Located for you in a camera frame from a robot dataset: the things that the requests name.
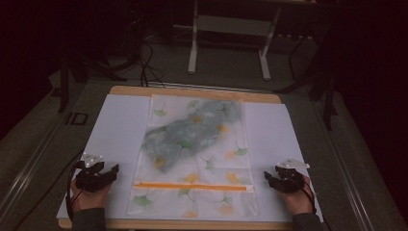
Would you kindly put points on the grey-blue garment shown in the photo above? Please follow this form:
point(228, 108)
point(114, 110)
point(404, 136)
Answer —
point(192, 131)

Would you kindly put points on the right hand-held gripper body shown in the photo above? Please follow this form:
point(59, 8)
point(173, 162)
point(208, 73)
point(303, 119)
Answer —
point(290, 179)

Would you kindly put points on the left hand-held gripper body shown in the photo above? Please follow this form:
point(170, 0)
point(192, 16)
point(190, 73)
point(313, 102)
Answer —
point(88, 178)

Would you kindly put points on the white sheet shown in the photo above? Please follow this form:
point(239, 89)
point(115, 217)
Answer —
point(118, 128)

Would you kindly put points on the aluminium rail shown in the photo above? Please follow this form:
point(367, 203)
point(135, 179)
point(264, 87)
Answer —
point(346, 166)
point(25, 173)

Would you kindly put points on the wooden table board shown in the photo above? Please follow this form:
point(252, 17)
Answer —
point(198, 93)

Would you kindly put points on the white metal table frame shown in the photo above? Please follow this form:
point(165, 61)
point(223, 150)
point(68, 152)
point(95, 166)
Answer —
point(231, 25)

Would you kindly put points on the black metal stand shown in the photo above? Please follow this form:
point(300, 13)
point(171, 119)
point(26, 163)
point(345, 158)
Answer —
point(83, 64)
point(324, 80)

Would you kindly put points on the leaf print mesh laundry bag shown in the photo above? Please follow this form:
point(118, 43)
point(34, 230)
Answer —
point(195, 199)

